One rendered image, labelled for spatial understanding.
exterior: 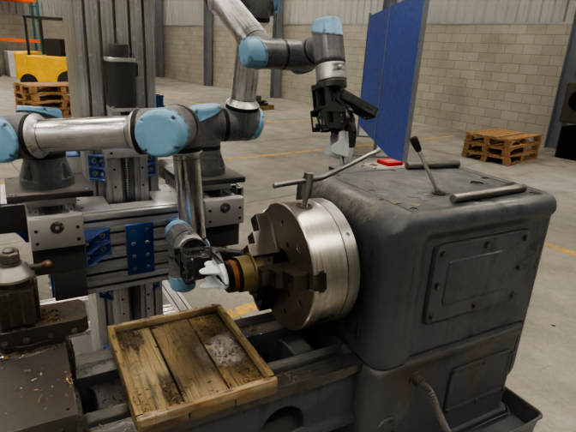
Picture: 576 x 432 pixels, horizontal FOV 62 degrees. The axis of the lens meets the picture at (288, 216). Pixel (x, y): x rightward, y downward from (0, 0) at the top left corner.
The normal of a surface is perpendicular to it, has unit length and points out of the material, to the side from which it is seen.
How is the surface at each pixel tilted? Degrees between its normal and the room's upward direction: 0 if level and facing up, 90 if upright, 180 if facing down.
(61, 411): 0
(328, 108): 71
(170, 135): 89
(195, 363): 0
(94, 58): 90
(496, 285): 90
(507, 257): 90
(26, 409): 0
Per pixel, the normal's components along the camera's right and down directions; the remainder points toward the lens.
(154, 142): 0.04, 0.32
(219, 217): 0.50, 0.31
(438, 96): -0.79, 0.16
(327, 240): 0.39, -0.41
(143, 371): 0.06, -0.94
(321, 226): 0.31, -0.61
